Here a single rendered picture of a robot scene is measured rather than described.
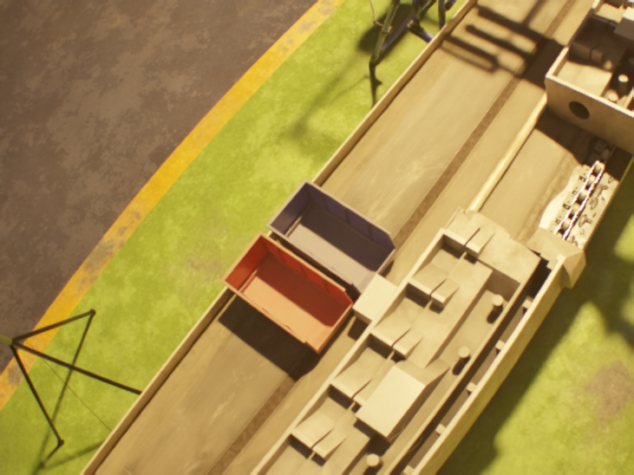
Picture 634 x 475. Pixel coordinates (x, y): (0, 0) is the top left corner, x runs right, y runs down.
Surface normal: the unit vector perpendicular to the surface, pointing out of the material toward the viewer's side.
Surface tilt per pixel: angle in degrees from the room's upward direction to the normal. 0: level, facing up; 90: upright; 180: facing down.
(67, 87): 0
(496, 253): 10
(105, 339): 0
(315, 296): 0
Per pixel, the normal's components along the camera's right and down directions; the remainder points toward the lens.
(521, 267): -0.29, -0.46
